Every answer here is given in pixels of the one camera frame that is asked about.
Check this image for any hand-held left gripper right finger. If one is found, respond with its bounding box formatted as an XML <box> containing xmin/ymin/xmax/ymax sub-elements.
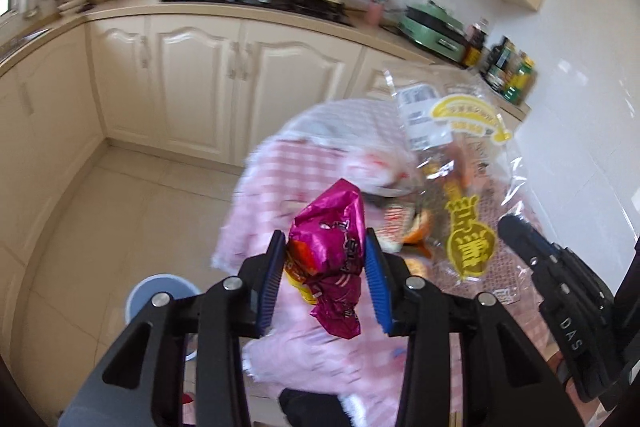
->
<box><xmin>364</xmin><ymin>227</ymin><xmax>576</xmax><ymax>427</ymax></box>

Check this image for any dark cloth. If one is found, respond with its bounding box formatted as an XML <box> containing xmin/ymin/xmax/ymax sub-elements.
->
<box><xmin>277</xmin><ymin>387</ymin><xmax>351</xmax><ymax>427</ymax></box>

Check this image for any white crumpled plastic bag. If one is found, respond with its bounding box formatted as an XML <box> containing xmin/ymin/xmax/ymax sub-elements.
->
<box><xmin>345</xmin><ymin>142</ymin><xmax>426</xmax><ymax>198</ymax></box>

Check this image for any dark soy sauce bottle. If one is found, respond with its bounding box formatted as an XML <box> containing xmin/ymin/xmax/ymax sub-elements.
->
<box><xmin>462</xmin><ymin>22</ymin><xmax>489</xmax><ymax>68</ymax></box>

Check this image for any green electric cooker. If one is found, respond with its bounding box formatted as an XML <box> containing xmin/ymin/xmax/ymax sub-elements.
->
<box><xmin>397</xmin><ymin>2</ymin><xmax>469</xmax><ymax>66</ymax></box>

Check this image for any labelled dark oil bottle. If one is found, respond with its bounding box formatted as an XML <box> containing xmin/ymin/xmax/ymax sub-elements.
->
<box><xmin>495</xmin><ymin>36</ymin><xmax>517</xmax><ymax>90</ymax></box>

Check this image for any dark glass bottle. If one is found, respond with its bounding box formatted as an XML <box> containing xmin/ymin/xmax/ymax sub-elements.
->
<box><xmin>482</xmin><ymin>44</ymin><xmax>503</xmax><ymax>88</ymax></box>

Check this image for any magenta foil snack wrapper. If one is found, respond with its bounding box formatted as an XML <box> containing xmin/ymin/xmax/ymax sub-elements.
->
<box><xmin>284</xmin><ymin>178</ymin><xmax>367</xmax><ymax>340</ymax></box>

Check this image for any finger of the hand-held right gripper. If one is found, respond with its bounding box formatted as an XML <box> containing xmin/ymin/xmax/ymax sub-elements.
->
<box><xmin>497</xmin><ymin>214</ymin><xmax>567</xmax><ymax>279</ymax></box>

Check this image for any steel sink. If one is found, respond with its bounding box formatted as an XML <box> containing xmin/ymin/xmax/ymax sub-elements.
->
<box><xmin>0</xmin><ymin>27</ymin><xmax>52</xmax><ymax>64</ymax></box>

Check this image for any pink checkered fringed blanket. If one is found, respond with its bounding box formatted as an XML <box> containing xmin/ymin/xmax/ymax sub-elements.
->
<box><xmin>210</xmin><ymin>99</ymin><xmax>566</xmax><ymax>427</ymax></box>

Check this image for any clear yellow-printed plastic bag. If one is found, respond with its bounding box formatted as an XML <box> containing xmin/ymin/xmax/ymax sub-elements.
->
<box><xmin>382</xmin><ymin>67</ymin><xmax>531</xmax><ymax>308</ymax></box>

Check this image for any pink utensil holder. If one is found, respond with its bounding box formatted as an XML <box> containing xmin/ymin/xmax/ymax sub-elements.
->
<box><xmin>367</xmin><ymin>0</ymin><xmax>397</xmax><ymax>28</ymax></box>

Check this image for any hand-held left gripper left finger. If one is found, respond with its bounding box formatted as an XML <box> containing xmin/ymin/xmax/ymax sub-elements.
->
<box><xmin>57</xmin><ymin>229</ymin><xmax>288</xmax><ymax>427</ymax></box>

